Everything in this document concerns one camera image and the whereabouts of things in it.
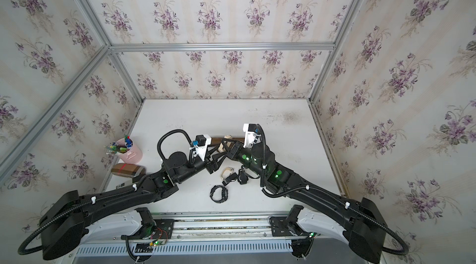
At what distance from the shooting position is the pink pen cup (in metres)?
0.84

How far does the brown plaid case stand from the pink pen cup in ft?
0.08

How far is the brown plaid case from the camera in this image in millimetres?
866
